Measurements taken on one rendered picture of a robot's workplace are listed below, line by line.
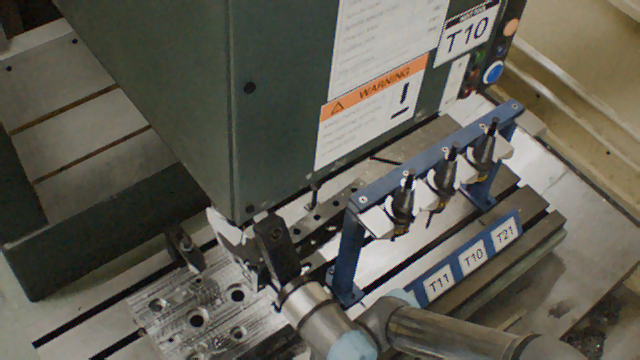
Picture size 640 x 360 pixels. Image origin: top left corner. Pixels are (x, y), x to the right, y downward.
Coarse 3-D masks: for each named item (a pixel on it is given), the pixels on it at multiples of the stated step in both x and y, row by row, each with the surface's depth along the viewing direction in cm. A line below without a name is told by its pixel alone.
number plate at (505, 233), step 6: (510, 222) 159; (498, 228) 157; (504, 228) 158; (510, 228) 159; (492, 234) 156; (498, 234) 157; (504, 234) 158; (510, 234) 159; (516, 234) 160; (498, 240) 157; (504, 240) 158; (510, 240) 159; (498, 246) 157
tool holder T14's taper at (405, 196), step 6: (402, 186) 119; (414, 186) 119; (396, 192) 122; (402, 192) 120; (408, 192) 120; (414, 192) 121; (396, 198) 122; (402, 198) 121; (408, 198) 121; (414, 198) 122; (390, 204) 125; (396, 204) 123; (402, 204) 122; (408, 204) 122; (414, 204) 124; (396, 210) 123; (402, 210) 123; (408, 210) 123
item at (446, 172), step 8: (448, 152) 125; (448, 160) 124; (456, 160) 124; (440, 168) 126; (448, 168) 125; (456, 168) 126; (432, 176) 130; (440, 176) 127; (448, 176) 126; (440, 184) 128; (448, 184) 128
